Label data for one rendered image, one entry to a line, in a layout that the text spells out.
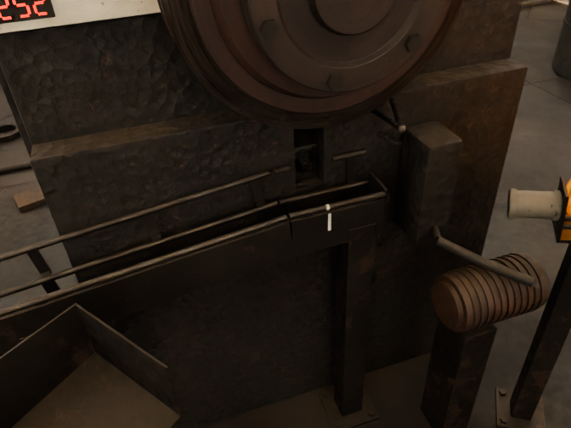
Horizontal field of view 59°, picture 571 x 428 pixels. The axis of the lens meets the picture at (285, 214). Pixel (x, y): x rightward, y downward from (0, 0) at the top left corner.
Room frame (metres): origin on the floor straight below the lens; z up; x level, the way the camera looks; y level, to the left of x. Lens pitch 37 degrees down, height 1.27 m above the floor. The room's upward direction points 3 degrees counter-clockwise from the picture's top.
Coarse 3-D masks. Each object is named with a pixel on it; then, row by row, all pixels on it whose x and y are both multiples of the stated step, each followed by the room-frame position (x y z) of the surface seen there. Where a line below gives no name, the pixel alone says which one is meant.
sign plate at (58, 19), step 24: (0, 0) 0.76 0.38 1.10; (24, 0) 0.77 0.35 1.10; (48, 0) 0.78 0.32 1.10; (72, 0) 0.79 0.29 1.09; (96, 0) 0.80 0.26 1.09; (120, 0) 0.81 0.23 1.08; (144, 0) 0.82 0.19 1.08; (0, 24) 0.76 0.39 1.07; (24, 24) 0.77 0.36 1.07; (48, 24) 0.78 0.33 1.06
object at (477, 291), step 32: (512, 256) 0.79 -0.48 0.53; (448, 288) 0.72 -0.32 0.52; (480, 288) 0.71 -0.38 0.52; (512, 288) 0.72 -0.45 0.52; (544, 288) 0.73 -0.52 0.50; (448, 320) 0.70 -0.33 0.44; (480, 320) 0.68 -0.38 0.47; (448, 352) 0.72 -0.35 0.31; (480, 352) 0.70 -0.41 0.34; (448, 384) 0.70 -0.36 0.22; (448, 416) 0.69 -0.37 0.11
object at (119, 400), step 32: (64, 320) 0.52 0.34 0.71; (96, 320) 0.51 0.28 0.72; (32, 352) 0.48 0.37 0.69; (64, 352) 0.51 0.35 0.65; (96, 352) 0.54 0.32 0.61; (128, 352) 0.47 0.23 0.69; (0, 384) 0.44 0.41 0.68; (32, 384) 0.46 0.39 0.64; (64, 384) 0.49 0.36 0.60; (96, 384) 0.48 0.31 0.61; (128, 384) 0.48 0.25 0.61; (160, 384) 0.43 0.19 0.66; (0, 416) 0.42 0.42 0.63; (32, 416) 0.44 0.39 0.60; (64, 416) 0.43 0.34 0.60; (96, 416) 0.43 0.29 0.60; (128, 416) 0.42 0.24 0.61; (160, 416) 0.42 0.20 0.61
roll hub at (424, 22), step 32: (256, 0) 0.64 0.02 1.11; (288, 0) 0.66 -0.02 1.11; (320, 0) 0.66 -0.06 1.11; (352, 0) 0.67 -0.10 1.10; (384, 0) 0.68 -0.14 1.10; (416, 0) 0.71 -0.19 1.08; (256, 32) 0.64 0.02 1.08; (288, 32) 0.66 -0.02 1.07; (320, 32) 0.68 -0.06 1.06; (352, 32) 0.67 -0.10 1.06; (384, 32) 0.70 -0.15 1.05; (416, 32) 0.71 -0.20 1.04; (288, 64) 0.65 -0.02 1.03; (320, 64) 0.67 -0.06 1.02; (352, 64) 0.68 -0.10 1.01; (384, 64) 0.69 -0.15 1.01
